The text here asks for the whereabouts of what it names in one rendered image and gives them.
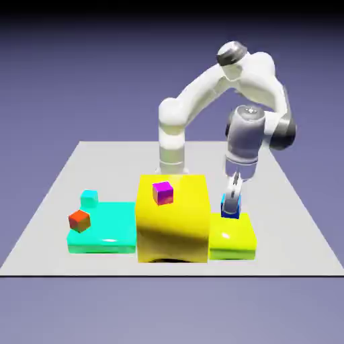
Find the large lime box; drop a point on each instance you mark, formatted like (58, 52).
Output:
(232, 237)

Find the small cyan cube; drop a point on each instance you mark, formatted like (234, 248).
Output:
(89, 198)

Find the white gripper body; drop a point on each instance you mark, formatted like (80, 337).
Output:
(233, 189)

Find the large cyan box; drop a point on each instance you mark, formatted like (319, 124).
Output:
(104, 228)

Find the small blue cube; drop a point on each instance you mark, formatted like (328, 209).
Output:
(230, 214)

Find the small red cube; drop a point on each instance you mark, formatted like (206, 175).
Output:
(79, 221)

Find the large yellow box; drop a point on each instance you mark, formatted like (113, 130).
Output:
(172, 223)

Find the small magenta cube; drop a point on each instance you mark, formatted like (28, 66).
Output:
(162, 193)

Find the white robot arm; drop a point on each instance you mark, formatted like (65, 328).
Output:
(250, 83)

